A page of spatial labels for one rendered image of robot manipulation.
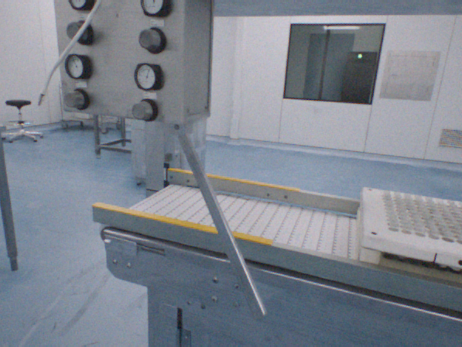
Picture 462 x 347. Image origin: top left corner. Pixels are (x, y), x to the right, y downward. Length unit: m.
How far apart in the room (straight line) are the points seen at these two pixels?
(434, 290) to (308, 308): 0.17
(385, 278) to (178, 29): 0.44
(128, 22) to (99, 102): 0.13
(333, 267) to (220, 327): 0.29
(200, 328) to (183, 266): 0.17
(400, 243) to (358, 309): 0.11
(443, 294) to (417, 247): 0.06
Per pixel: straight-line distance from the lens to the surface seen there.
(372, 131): 5.80
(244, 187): 0.80
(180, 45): 0.49
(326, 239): 0.66
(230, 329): 0.72
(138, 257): 0.66
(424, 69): 5.77
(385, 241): 0.53
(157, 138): 0.89
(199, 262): 0.59
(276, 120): 5.89
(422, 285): 0.54
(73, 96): 0.57
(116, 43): 0.54
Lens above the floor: 1.23
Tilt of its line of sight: 16 degrees down
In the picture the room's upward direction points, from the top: 3 degrees clockwise
